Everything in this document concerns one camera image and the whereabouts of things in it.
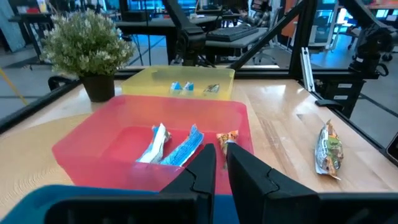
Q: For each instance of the aluminium extrusion bracket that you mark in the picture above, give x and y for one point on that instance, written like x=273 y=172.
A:
x=307 y=71

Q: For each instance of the black computer keyboard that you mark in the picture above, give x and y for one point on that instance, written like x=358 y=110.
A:
x=231 y=32

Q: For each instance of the green orange wrapper granola bar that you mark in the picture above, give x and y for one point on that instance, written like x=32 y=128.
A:
x=224 y=140
x=329 y=152

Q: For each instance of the black diagonal frame brace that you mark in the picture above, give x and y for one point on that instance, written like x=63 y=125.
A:
x=267 y=34

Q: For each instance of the blue plastic bin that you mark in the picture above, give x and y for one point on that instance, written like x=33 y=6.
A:
x=25 y=202

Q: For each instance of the yellow translucent plastic bin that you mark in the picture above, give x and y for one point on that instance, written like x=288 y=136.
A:
x=155 y=81

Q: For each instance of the black background desk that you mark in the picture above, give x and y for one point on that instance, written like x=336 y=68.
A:
x=28 y=18

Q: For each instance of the orange partition panel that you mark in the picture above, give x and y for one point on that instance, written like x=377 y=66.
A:
x=289 y=25

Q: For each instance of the black table clamp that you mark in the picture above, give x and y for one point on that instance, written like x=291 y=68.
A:
x=54 y=81

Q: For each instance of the black upright frame post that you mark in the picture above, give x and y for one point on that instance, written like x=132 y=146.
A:
x=303 y=31

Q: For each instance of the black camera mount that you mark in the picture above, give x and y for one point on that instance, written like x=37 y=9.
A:
x=393 y=149

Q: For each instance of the person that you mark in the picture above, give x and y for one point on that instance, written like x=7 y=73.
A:
x=259 y=17

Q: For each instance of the yellow drink cup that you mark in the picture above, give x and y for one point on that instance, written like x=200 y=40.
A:
x=42 y=6

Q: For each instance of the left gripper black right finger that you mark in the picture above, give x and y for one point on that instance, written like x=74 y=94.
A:
x=258 y=193

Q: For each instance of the green artificial potted plant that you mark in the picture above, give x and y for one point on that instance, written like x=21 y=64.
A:
x=87 y=46

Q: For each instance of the pink translucent plastic bin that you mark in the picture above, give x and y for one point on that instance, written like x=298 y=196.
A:
x=124 y=140

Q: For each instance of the blue white wrapper granola bar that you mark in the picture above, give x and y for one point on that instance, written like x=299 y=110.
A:
x=157 y=143

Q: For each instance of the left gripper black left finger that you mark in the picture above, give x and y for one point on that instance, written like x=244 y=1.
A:
x=202 y=174

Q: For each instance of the black office desk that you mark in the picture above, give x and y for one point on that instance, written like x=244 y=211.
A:
x=146 y=26

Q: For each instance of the green ninety calorie granola bar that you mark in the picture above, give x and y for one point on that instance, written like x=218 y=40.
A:
x=212 y=89

